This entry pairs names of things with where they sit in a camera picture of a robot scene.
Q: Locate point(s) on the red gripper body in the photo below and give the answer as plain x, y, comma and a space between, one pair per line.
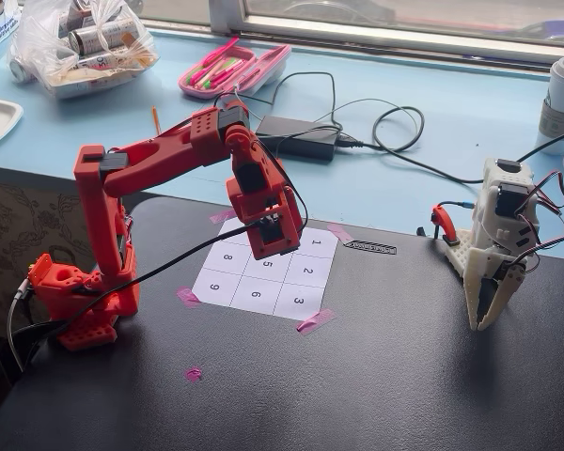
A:
278, 236

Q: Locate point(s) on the red robot arm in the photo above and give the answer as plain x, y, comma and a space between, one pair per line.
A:
98, 211

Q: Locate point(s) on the white numbered grid paper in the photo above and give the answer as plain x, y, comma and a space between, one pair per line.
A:
305, 272

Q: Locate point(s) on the pink tape strip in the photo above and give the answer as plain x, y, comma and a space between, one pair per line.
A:
188, 297
316, 321
339, 233
223, 216

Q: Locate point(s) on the black power adapter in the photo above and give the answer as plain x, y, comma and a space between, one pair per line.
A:
296, 136

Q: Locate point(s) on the black striped ruler sticker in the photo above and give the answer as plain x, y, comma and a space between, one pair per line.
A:
371, 247

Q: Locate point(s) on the pink pencil case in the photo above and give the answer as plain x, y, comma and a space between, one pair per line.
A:
263, 70

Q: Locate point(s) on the orange pencil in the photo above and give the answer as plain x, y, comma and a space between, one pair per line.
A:
155, 119

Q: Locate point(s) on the pink pen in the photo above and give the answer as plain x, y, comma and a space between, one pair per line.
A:
221, 51

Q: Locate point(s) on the red clamp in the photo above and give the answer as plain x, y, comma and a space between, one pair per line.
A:
446, 225

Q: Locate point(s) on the small crumpled pink tape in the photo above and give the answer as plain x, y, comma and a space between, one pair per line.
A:
193, 374

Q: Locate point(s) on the black table mat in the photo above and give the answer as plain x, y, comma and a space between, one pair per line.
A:
357, 376

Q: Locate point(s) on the printed cardboard tray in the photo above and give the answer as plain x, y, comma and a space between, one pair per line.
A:
98, 80

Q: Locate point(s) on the silver printed tin can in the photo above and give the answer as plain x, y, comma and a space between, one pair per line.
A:
98, 37
19, 70
75, 14

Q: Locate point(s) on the clear plastic bag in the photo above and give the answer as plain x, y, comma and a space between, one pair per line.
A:
42, 42

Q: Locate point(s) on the paper coffee cup with lid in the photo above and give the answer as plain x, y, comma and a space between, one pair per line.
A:
561, 108

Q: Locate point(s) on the grey window frame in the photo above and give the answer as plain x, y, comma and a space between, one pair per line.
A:
357, 35

